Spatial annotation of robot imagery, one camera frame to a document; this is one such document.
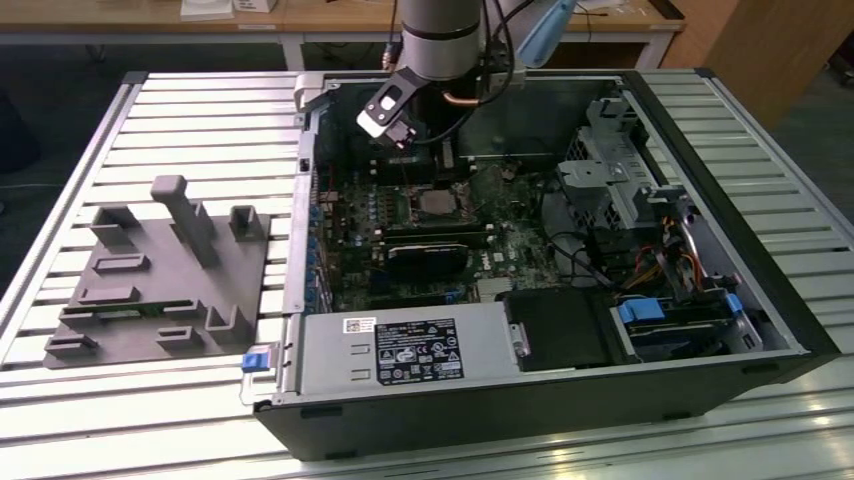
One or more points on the grey metal disk cage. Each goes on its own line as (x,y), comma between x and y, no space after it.
(594,175)

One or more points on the white printed box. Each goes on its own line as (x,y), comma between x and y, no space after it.
(255,5)

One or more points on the silver CPU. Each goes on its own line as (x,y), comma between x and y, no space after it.
(444,201)

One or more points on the black PC case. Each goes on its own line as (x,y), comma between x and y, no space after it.
(468,425)

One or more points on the blue plastic tab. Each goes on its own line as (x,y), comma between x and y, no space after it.
(733,305)

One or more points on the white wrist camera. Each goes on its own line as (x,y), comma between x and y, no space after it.
(383,107)

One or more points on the round coin battery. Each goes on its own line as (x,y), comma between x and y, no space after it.
(509,173)

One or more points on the black plastic shroud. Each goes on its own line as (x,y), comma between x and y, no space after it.
(561,330)

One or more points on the black graphics card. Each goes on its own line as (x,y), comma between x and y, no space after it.
(428,260)

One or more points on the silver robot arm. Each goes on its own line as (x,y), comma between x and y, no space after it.
(437,40)

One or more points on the grey parts rack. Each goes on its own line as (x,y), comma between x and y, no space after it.
(167,280)

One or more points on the black RAM stick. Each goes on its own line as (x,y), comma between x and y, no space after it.
(434,230)
(437,239)

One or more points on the wooden cabinet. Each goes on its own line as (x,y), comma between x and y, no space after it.
(768,50)

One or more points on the green motherboard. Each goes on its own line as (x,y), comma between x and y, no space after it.
(521,250)

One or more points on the green RAM stick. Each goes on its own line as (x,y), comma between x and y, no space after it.
(150,311)

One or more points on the silver chipset heatsink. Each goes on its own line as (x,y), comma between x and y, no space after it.
(494,289)

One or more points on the blue case latch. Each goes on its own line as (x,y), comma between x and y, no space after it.
(257,362)

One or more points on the blue disk carrier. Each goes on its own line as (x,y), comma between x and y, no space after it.
(641,310)

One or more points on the silver power supply unit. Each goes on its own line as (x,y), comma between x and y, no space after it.
(334,350)

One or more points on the wooden desk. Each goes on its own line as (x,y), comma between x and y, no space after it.
(101,20)

